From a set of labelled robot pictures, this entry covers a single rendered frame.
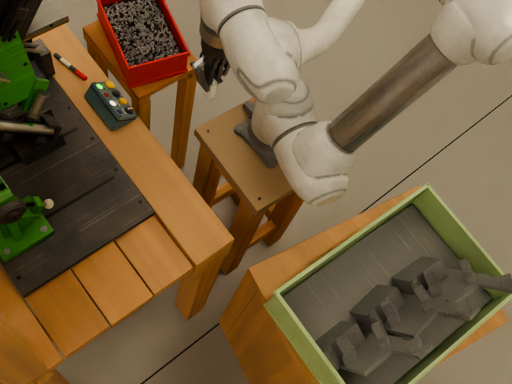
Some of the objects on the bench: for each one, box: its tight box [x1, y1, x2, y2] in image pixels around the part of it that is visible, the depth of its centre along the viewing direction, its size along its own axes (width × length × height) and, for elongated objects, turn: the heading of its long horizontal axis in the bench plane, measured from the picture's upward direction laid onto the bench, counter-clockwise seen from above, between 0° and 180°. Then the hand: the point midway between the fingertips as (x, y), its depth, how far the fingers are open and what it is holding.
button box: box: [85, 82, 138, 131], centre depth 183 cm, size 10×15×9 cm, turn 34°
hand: (209, 87), depth 145 cm, fingers closed
